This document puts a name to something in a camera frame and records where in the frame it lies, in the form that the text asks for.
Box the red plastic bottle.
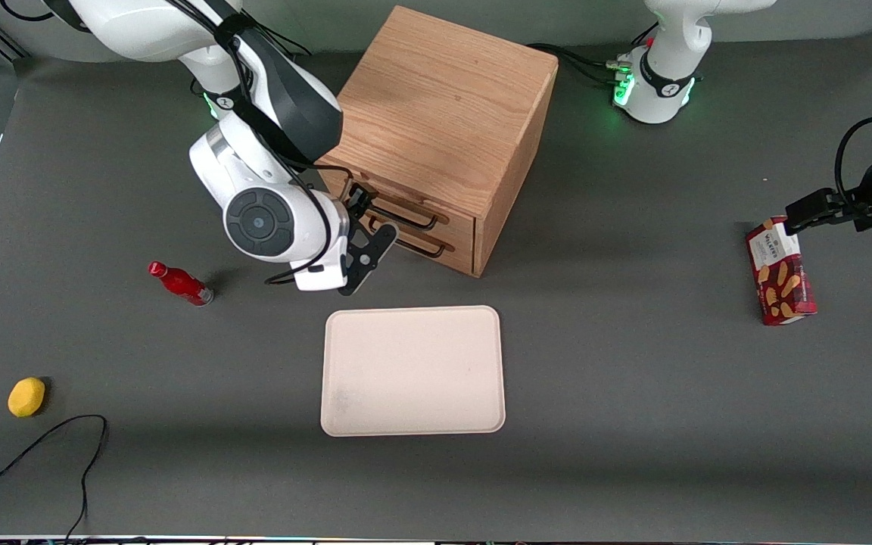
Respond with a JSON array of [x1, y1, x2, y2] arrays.
[[148, 261, 216, 307]]

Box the black left arm base cables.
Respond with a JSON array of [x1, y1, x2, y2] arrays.
[[527, 23, 658, 89]]

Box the oak wooden drawer cabinet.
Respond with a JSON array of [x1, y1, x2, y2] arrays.
[[320, 5, 560, 279]]

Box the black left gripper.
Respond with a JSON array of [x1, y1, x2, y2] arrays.
[[784, 145, 872, 230]]

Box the thin black cable on table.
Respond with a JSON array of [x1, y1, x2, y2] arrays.
[[0, 413, 109, 543]]

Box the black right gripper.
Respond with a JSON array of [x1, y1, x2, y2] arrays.
[[338, 184, 400, 297]]

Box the cream plastic tray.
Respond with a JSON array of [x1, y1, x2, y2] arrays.
[[320, 305, 506, 438]]

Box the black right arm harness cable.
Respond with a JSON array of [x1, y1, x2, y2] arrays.
[[167, 0, 347, 287]]

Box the black metal drawer handle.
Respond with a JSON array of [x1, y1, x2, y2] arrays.
[[394, 233, 449, 260], [368, 197, 441, 232]]

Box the black arm base cables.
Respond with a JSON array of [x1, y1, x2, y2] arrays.
[[527, 23, 658, 89], [254, 21, 313, 58]]

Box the yellow lemon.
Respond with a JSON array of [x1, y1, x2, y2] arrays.
[[8, 377, 47, 419]]

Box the wooden drawer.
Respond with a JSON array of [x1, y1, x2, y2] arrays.
[[366, 216, 477, 276], [322, 167, 478, 248]]

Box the red Walkers cookie box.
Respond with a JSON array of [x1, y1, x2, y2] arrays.
[[745, 216, 818, 327]]

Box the black right arm base cables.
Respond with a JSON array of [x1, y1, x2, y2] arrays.
[[254, 21, 313, 58]]

